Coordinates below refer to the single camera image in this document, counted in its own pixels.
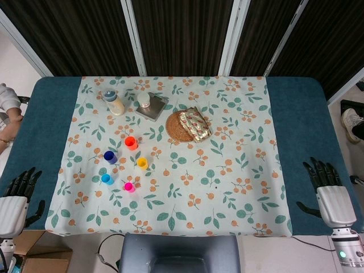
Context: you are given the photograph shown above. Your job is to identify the gold foil snack bag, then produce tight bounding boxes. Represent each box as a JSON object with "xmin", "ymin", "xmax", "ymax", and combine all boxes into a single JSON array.
[{"xmin": 178, "ymin": 106, "xmax": 213, "ymax": 143}]

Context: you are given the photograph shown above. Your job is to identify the dark folding screen panel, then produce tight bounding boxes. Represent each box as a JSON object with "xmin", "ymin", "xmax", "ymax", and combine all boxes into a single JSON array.
[
  {"xmin": 218, "ymin": 0, "xmax": 309, "ymax": 77},
  {"xmin": 264, "ymin": 0, "xmax": 364, "ymax": 105},
  {"xmin": 121, "ymin": 0, "xmax": 242, "ymax": 77},
  {"xmin": 0, "ymin": 0, "xmax": 147, "ymax": 77}
]

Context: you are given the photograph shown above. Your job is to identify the baby bottle with blue cap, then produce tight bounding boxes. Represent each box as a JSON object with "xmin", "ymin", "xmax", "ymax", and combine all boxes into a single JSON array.
[{"xmin": 101, "ymin": 90, "xmax": 126, "ymax": 116}]

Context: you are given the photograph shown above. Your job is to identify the teal table cover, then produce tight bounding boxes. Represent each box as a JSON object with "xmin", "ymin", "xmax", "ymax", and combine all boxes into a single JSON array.
[{"xmin": 0, "ymin": 76, "xmax": 364, "ymax": 237}]

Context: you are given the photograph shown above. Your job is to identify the white shirt sleeve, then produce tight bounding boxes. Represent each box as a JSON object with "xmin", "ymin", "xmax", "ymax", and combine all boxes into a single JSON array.
[{"xmin": 0, "ymin": 82, "xmax": 22, "ymax": 112}]

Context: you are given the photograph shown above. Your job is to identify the person's bare forearm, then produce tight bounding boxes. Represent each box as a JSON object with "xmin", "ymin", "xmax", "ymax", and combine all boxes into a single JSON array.
[{"xmin": 0, "ymin": 107, "xmax": 24, "ymax": 156}]

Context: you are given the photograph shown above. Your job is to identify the white sneaker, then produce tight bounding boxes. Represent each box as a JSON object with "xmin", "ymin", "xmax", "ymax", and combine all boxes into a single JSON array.
[{"xmin": 341, "ymin": 107, "xmax": 364, "ymax": 143}]

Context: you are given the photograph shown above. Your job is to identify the orange plastic cup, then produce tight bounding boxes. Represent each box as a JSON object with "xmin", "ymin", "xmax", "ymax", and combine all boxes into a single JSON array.
[{"xmin": 124, "ymin": 136, "xmax": 139, "ymax": 151}]

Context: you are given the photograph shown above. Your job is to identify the black floor cable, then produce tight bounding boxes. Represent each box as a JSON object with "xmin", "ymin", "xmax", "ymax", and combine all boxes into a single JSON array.
[
  {"xmin": 96, "ymin": 233, "xmax": 126, "ymax": 271},
  {"xmin": 292, "ymin": 235, "xmax": 336, "ymax": 253}
]

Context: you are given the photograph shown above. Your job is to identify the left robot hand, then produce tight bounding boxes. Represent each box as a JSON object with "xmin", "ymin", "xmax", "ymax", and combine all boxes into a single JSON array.
[{"xmin": 0, "ymin": 167, "xmax": 46, "ymax": 238}]

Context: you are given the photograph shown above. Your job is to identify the dark blue plastic cup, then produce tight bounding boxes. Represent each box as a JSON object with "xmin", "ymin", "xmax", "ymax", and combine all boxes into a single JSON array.
[{"xmin": 103, "ymin": 151, "xmax": 118, "ymax": 165}]

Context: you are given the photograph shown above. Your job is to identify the square metal kitchen scale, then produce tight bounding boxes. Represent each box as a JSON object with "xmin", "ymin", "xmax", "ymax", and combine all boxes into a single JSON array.
[{"xmin": 134, "ymin": 92, "xmax": 168, "ymax": 122}]

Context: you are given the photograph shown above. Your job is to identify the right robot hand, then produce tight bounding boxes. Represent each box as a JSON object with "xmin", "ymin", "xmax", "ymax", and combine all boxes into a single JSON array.
[{"xmin": 296, "ymin": 157, "xmax": 358, "ymax": 229}]

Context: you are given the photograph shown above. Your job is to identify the small white jar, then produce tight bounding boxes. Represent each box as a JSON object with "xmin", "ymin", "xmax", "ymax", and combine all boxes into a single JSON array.
[{"xmin": 137, "ymin": 92, "xmax": 151, "ymax": 109}]

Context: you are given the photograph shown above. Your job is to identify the round woven coaster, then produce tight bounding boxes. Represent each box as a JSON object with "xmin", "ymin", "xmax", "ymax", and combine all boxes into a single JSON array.
[{"xmin": 166, "ymin": 111, "xmax": 197, "ymax": 142}]

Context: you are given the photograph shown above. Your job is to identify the floral print tablecloth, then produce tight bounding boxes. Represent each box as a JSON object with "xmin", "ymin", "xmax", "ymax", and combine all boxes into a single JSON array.
[{"xmin": 45, "ymin": 75, "xmax": 293, "ymax": 237}]

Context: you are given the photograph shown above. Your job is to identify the black trouser leg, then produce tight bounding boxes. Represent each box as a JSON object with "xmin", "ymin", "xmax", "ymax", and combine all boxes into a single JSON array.
[{"xmin": 351, "ymin": 118, "xmax": 364, "ymax": 138}]

